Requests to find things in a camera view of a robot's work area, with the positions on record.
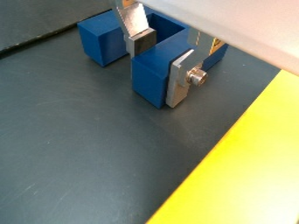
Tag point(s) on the blue U-shaped block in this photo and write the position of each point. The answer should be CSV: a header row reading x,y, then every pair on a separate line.
x,y
104,45

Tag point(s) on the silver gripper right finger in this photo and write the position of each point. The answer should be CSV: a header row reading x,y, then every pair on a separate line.
x,y
185,68

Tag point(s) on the yellow long bar block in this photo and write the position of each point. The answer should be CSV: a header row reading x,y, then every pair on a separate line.
x,y
245,182

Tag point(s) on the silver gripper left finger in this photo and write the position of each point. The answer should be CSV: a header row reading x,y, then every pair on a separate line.
x,y
138,35

